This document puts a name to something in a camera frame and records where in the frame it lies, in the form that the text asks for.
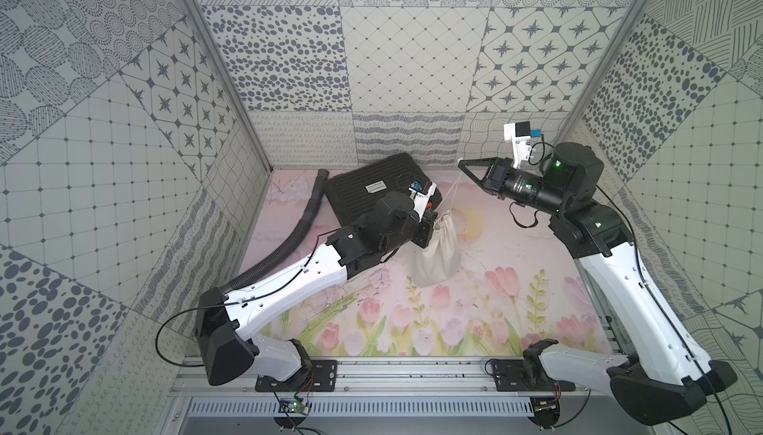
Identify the aluminium mounting rail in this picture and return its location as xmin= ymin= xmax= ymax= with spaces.
xmin=169 ymin=352 xmax=628 ymax=402

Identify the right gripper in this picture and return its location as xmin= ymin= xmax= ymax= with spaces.
xmin=459 ymin=156 xmax=570 ymax=217

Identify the black plastic tool case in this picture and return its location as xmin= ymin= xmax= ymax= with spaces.
xmin=323 ymin=153 xmax=431 ymax=226

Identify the black corrugated hose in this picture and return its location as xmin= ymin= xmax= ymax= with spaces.
xmin=219 ymin=168 xmax=330 ymax=296

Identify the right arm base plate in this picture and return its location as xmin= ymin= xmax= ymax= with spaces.
xmin=484 ymin=359 xmax=576 ymax=392

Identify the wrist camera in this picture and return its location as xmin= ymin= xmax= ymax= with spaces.
xmin=504 ymin=121 xmax=546 ymax=169
xmin=409 ymin=181 xmax=437 ymax=220

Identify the white cloth soil bag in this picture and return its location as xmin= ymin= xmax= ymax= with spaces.
xmin=411 ymin=177 xmax=461 ymax=288

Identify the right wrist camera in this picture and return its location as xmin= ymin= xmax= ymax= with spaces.
xmin=504 ymin=121 xmax=546 ymax=169

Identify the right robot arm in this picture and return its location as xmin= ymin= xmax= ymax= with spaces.
xmin=458 ymin=142 xmax=737 ymax=426

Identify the pink floral table mat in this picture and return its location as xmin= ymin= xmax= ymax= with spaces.
xmin=262 ymin=170 xmax=612 ymax=358

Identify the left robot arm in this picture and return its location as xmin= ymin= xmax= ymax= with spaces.
xmin=194 ymin=184 xmax=442 ymax=389

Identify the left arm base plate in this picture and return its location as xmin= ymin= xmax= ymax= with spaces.
xmin=256 ymin=359 xmax=338 ymax=393

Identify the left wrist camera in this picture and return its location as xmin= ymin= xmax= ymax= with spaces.
xmin=409 ymin=181 xmax=437 ymax=220

